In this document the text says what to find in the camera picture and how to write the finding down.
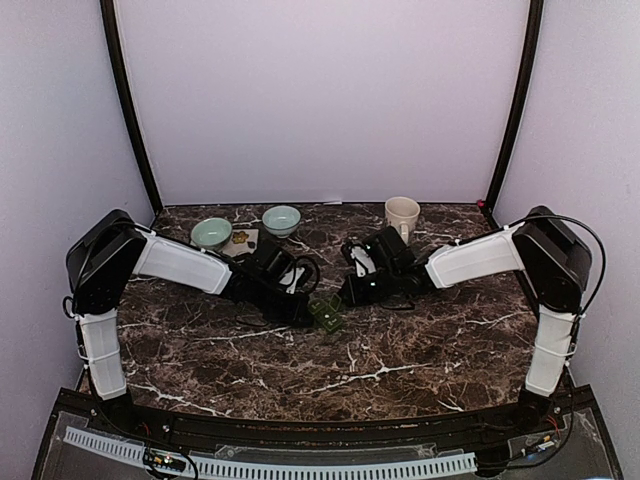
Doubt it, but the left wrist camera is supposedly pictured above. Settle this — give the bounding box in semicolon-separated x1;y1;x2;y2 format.
278;265;314;295

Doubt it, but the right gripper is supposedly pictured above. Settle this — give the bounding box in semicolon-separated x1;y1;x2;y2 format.
336;265;400;308

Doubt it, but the black front table rail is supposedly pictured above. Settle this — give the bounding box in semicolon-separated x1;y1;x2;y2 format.
58;389;570;458

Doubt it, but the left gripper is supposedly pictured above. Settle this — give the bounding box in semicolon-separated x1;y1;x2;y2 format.
252;278;314;327

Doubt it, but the teal ceramic bowl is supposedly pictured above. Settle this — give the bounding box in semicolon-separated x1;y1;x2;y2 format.
190;217;233;250
262;205;301;238

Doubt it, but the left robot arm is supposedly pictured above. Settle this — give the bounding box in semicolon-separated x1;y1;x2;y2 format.
63;209;320;436

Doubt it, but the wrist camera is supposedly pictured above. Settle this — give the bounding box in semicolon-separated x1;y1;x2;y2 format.
278;265;314;295
341;241;377;277

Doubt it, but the right teal ceramic bowl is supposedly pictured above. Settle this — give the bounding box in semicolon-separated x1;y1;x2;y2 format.
262;205;301;238

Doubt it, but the left teal ceramic bowl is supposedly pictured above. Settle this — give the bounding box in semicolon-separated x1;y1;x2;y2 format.
190;217;233;250

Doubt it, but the right black frame post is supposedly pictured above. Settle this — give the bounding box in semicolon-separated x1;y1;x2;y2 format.
484;0;544;213

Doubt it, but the cream coral-print mug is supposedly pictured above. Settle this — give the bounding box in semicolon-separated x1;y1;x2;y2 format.
384;196;421;244

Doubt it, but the square floral ceramic plate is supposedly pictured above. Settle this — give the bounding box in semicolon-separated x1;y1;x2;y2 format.
221;229;259;257

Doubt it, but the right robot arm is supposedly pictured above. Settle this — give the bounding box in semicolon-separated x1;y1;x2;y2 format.
339;205;598;434

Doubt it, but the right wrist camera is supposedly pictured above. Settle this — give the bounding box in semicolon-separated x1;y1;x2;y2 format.
341;241;377;277

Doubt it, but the small green circuit board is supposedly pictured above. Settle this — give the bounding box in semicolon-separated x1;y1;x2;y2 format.
143;449;187;472

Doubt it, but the left black frame post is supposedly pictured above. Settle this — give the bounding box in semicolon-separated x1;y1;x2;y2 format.
99;0;164;215

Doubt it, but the white slotted cable duct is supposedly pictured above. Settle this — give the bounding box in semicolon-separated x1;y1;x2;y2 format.
62;427;477;479

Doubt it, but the black frame post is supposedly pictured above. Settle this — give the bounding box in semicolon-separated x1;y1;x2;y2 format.
484;0;544;213
99;0;164;215

